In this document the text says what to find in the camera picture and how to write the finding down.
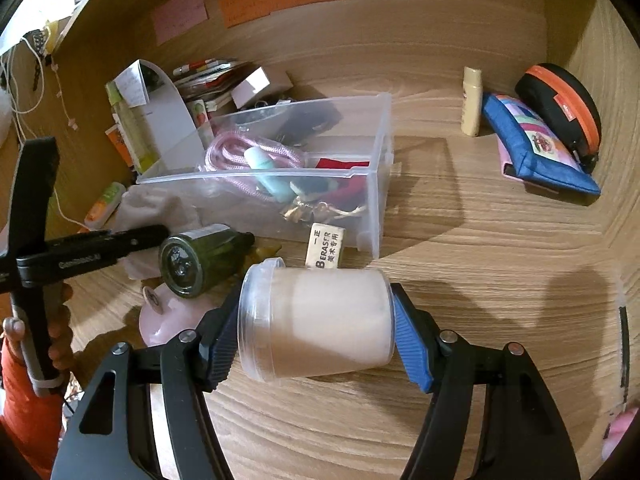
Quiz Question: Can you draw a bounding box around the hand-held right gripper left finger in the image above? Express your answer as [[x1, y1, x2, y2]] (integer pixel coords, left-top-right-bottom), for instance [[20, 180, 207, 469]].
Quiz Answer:
[[50, 287, 251, 480]]

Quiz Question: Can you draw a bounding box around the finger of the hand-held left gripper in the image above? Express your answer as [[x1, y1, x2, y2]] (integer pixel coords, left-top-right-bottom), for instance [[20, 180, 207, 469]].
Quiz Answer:
[[107, 224, 170, 258]]

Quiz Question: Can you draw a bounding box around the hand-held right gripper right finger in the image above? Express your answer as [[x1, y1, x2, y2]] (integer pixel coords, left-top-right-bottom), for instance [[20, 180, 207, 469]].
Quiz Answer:
[[390, 282, 582, 480]]

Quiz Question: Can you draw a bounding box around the dark green glass bottle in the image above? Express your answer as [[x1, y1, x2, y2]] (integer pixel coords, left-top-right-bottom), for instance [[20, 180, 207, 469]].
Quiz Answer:
[[159, 224, 256, 301]]

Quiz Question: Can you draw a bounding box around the clear plastic jar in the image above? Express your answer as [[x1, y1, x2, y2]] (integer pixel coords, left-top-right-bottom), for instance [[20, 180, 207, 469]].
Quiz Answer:
[[237, 257, 396, 383]]

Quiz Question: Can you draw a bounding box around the pink rope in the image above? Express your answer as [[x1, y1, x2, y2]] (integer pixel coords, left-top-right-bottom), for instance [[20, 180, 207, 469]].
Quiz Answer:
[[205, 131, 307, 203]]

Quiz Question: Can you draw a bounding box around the light blue small bottle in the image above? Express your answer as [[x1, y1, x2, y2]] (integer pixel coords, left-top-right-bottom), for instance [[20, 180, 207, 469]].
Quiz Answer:
[[245, 147, 296, 200]]

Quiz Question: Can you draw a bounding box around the gold ribbon ornament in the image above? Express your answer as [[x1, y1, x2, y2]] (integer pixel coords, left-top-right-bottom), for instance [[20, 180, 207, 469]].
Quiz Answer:
[[280, 197, 368, 223]]

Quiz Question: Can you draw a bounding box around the clear plastic container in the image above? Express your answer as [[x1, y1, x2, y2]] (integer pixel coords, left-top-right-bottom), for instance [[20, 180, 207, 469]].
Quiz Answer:
[[136, 92, 393, 261]]

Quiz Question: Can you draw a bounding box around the red pouch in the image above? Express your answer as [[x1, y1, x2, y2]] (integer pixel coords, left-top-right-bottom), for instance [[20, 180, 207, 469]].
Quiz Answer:
[[315, 156, 373, 211]]

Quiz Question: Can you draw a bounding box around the person's left hand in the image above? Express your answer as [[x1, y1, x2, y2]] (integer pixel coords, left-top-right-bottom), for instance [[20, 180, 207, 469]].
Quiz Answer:
[[2, 280, 76, 391]]

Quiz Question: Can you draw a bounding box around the orange green pack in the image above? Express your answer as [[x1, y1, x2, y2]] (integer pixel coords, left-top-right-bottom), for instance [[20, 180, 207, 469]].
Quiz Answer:
[[83, 181, 127, 228]]

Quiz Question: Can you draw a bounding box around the pink round object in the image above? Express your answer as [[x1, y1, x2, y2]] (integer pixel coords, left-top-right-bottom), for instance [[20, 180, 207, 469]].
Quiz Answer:
[[139, 282, 221, 347]]

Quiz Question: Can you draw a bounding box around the orange box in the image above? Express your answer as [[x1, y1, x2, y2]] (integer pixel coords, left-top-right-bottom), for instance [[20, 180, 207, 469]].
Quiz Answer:
[[105, 125, 136, 168]]

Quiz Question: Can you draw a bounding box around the small yellow object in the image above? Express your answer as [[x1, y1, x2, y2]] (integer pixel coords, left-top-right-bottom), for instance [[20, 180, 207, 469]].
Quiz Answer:
[[247, 242, 283, 263]]

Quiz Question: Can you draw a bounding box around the wooden desk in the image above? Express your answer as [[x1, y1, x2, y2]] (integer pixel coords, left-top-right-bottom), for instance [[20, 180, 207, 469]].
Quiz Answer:
[[0, 0, 640, 480]]

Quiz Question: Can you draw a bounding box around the white folded paper box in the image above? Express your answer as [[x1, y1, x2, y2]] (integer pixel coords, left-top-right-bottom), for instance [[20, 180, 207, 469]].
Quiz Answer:
[[105, 59, 211, 173]]

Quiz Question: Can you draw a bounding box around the beige eraser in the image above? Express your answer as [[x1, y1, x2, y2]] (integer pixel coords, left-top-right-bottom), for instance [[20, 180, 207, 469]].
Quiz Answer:
[[304, 223, 347, 270]]

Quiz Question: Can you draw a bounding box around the colourful slim box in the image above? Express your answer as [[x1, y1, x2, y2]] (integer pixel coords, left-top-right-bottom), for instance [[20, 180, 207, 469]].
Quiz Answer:
[[187, 100, 216, 133]]

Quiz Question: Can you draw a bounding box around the stack of cards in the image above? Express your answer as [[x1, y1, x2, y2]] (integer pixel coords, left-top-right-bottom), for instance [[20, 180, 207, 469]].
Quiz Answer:
[[172, 57, 251, 111]]

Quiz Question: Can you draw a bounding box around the small white box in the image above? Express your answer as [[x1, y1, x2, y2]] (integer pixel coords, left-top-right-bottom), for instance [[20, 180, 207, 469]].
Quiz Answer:
[[231, 66, 293, 110]]

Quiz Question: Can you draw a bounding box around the pink sticky note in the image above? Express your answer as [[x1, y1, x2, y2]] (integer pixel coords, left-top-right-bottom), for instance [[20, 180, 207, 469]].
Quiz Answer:
[[151, 0, 208, 46]]

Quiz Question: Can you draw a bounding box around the pink rounded object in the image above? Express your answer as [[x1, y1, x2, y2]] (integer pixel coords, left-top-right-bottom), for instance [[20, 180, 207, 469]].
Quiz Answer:
[[600, 405, 640, 461]]

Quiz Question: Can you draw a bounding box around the blue zip pouch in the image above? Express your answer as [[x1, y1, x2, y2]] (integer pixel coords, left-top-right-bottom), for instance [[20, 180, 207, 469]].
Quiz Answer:
[[481, 92, 601, 196]]

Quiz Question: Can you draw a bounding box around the cream tube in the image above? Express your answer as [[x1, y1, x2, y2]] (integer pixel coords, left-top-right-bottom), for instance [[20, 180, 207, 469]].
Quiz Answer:
[[461, 66, 483, 137]]

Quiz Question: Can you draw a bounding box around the black orange round case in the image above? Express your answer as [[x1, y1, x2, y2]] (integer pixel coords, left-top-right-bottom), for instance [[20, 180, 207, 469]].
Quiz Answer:
[[515, 63, 602, 171]]

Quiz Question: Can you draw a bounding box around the white charging cable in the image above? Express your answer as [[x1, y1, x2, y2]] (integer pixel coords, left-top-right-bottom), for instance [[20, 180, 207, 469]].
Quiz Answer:
[[0, 35, 88, 233]]

